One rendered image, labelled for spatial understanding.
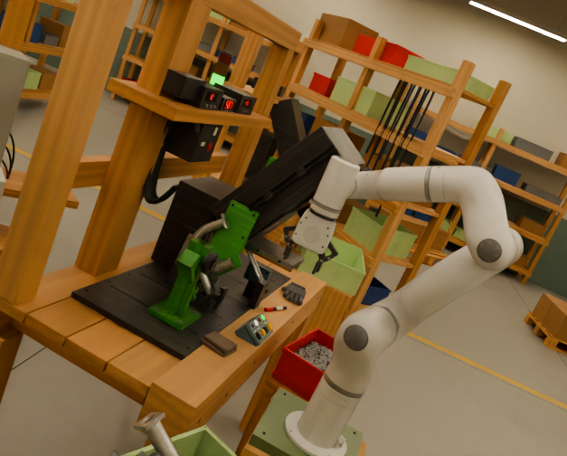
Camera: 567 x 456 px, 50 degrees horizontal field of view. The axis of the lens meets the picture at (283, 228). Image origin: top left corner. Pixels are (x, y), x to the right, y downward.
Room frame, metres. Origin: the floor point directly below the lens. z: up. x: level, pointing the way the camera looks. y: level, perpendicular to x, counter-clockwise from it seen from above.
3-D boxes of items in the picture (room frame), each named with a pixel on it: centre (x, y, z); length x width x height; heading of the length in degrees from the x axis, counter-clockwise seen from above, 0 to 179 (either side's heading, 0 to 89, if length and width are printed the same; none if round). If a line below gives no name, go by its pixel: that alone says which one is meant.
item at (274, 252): (2.25, 0.08, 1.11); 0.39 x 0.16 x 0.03; 77
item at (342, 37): (5.58, -0.27, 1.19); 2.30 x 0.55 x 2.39; 35
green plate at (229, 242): (2.11, 0.15, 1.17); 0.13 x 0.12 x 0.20; 167
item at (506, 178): (10.46, -2.59, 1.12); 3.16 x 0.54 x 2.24; 85
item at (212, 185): (2.33, 0.31, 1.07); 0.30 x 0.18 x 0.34; 167
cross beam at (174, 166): (2.28, 0.56, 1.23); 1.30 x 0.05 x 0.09; 167
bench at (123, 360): (2.20, 0.20, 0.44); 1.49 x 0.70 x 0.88; 167
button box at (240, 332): (1.95, -0.05, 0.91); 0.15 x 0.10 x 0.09; 167
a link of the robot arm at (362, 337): (1.49, -0.31, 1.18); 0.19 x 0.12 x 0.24; 154
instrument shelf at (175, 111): (2.26, 0.45, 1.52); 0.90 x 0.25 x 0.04; 167
